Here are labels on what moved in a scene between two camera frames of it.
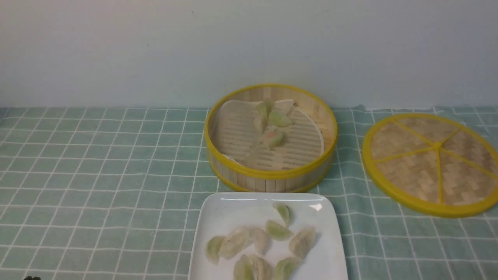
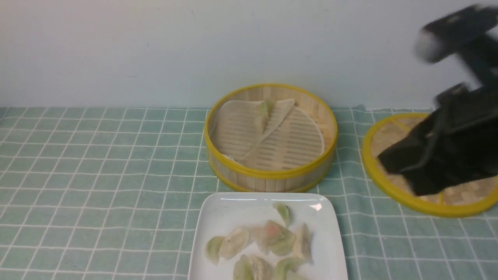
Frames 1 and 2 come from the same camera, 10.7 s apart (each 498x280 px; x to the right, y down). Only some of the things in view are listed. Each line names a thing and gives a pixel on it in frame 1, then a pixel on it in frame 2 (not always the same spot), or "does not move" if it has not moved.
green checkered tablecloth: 107,193 does not move
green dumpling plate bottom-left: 243,269 does not move
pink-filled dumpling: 274,138 to 272,232
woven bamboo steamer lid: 432,165 does not move
